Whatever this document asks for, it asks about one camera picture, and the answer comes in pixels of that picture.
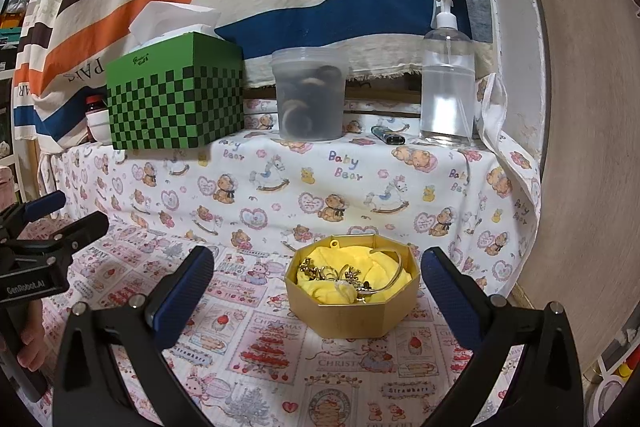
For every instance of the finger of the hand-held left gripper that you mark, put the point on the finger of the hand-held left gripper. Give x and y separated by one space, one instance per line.
82 229
45 204

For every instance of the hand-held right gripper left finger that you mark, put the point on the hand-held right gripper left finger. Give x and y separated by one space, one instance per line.
180 302

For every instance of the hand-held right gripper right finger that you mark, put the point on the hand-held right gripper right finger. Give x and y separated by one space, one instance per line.
450 297

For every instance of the gold flower charm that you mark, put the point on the gold flower charm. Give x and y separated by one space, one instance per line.
352 276

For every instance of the gold octagonal jewelry box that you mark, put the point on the gold octagonal jewelry box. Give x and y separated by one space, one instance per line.
350 319

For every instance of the person's left hand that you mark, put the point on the person's left hand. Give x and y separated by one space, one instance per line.
34 342

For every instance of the pink fabric bag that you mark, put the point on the pink fabric bag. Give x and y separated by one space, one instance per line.
6 187

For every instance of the yellow cloth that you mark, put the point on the yellow cloth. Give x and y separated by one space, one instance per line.
385 269

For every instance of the white bowl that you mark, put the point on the white bowl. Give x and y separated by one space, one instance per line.
99 127

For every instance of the pink picture printed cloth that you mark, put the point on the pink picture printed cloth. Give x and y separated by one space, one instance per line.
260 357

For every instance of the red lidded jar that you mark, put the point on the red lidded jar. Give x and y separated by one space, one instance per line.
95 103

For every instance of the green checkered tissue box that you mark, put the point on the green checkered tissue box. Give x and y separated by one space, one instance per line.
175 107

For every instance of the bear printed cloth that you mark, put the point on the bear printed cloth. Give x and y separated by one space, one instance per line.
300 182

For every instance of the dark lighter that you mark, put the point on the dark lighter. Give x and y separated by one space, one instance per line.
389 136

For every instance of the white round object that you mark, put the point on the white round object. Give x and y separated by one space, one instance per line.
607 399

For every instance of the yellow toy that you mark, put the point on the yellow toy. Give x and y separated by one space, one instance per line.
625 369

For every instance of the clear spray bottle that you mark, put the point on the clear spray bottle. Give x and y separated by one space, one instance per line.
447 92

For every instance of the dark round discs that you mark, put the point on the dark round discs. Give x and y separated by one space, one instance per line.
300 117

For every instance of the white tissue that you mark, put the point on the white tissue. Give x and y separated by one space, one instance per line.
170 19

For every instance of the clear plastic container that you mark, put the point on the clear plastic container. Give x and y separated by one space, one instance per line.
310 107

